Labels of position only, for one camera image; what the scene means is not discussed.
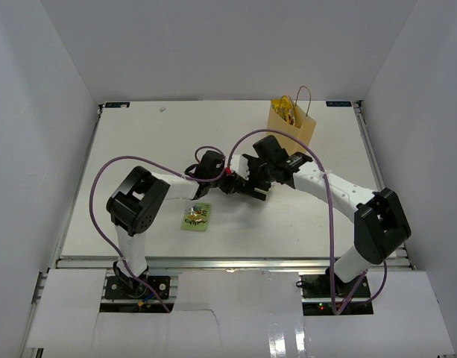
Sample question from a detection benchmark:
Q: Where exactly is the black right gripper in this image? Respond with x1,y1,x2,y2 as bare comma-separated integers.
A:
239,154,276,201

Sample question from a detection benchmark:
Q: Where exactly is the green candy packet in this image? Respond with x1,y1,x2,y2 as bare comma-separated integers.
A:
180,201,211,231

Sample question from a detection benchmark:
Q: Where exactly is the yellow M&M packet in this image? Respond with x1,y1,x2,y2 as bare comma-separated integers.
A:
271,97,291,122
282,95,295,125

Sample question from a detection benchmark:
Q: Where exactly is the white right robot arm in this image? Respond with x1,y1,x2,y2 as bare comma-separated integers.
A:
229,135,412,298

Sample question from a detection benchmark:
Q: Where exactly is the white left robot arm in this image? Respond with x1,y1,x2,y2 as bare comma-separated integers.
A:
106,150,249,298

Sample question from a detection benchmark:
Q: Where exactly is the brown paper bag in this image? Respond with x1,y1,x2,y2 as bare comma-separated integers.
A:
267,86,316,146

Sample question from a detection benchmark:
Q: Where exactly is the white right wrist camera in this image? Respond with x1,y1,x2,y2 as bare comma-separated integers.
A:
225,154,250,180

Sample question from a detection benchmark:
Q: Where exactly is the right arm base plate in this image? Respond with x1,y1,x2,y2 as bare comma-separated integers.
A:
295,274,374,317

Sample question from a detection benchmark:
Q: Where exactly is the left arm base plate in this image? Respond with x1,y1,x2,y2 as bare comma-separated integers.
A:
100,276,174,314

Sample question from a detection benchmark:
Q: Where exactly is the aluminium table front rail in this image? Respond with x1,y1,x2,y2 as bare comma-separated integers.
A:
55,257,412,270

